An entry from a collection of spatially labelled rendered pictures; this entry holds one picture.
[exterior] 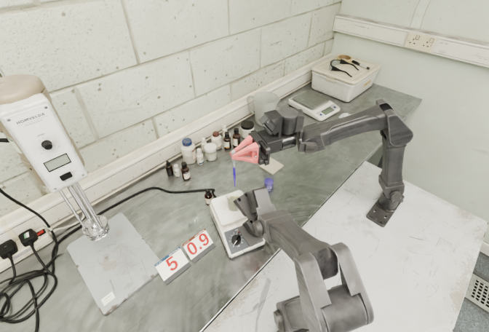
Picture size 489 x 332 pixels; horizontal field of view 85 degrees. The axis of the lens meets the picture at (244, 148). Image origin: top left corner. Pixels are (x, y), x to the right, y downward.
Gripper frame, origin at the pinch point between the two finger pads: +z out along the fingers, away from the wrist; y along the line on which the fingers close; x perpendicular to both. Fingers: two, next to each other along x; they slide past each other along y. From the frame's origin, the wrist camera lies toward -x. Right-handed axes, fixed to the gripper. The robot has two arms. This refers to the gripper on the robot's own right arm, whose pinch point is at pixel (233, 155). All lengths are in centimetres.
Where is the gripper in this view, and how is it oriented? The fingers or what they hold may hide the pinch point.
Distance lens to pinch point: 77.6
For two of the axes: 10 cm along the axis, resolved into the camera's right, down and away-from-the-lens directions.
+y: 4.1, 5.8, -7.0
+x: 0.1, 7.7, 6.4
